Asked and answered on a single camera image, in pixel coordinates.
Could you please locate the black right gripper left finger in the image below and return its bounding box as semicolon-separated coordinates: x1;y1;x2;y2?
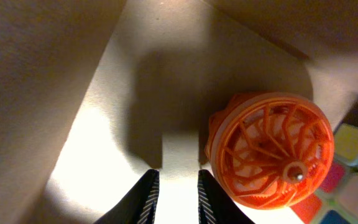
94;169;159;224

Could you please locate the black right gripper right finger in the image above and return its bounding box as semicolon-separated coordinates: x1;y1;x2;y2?
197;169;254;224

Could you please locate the white cardboard box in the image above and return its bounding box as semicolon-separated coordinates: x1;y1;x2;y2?
0;1;358;223

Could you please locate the colourful puzzle cube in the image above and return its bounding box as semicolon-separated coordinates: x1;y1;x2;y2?
291;100;358;223

